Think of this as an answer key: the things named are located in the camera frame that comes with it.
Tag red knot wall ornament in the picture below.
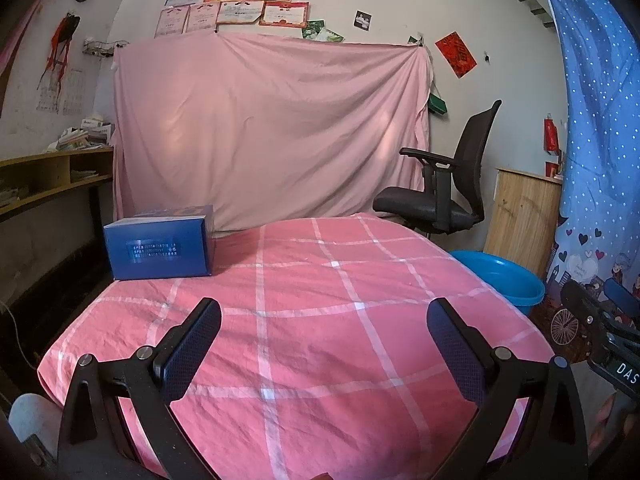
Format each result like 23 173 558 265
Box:
40 12 81 86

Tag pink hanging sheet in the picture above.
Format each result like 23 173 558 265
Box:
112 30 433 233

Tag wooden shelf desk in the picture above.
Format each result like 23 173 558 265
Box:
0 147 115 261

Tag green wall photos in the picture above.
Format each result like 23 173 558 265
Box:
301 20 346 44

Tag person's right hand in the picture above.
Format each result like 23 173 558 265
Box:
586 394 623 456

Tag blue cardboard box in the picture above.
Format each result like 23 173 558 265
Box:
103 204 216 281

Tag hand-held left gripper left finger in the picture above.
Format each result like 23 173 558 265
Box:
56 297 222 480

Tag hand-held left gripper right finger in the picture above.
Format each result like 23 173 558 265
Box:
426 297 591 480

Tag pink window curtain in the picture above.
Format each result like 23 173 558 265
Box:
0 0 46 76

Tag light wooden cabinet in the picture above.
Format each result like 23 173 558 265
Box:
482 167 563 278

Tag red paper wall poster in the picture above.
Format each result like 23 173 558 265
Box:
434 31 475 79

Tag blue plastic basin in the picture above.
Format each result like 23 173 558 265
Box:
448 250 546 317

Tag black office chair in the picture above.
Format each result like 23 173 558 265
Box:
372 99 502 235

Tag pink checked tablecloth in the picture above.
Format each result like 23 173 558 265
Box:
37 212 556 480

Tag wire wall shelf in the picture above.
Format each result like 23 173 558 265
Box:
81 36 126 58

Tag blue dotted curtain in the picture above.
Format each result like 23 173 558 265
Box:
537 0 640 361

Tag white wall calendar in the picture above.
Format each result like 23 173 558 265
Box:
35 69 86 116

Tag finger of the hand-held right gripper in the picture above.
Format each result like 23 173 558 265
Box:
560 280 616 343
602 277 640 332

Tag pile of newspapers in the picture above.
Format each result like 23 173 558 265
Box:
47 115 116 152

